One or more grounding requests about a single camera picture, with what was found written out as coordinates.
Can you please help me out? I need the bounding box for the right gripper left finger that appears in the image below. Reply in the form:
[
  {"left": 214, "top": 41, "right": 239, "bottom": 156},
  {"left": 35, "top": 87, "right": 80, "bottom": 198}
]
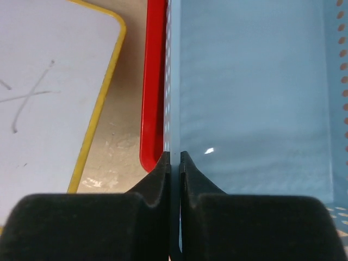
[{"left": 1, "top": 152, "right": 170, "bottom": 260}]

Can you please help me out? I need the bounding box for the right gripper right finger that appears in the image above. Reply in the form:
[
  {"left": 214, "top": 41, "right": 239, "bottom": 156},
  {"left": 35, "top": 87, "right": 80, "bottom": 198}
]
[{"left": 180, "top": 152, "right": 339, "bottom": 260}]

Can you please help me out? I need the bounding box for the small blue perforated basket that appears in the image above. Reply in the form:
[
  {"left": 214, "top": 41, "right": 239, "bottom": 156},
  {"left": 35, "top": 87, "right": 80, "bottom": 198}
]
[{"left": 163, "top": 1, "right": 347, "bottom": 260}]

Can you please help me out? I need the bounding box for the red plastic tray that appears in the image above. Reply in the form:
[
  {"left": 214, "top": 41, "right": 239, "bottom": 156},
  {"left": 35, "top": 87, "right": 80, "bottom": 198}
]
[{"left": 139, "top": 0, "right": 167, "bottom": 172}]

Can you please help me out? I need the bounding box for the yellow-edged whiteboard stand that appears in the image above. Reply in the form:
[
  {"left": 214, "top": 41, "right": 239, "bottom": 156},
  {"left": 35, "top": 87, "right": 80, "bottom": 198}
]
[{"left": 1, "top": 1, "right": 126, "bottom": 226}]

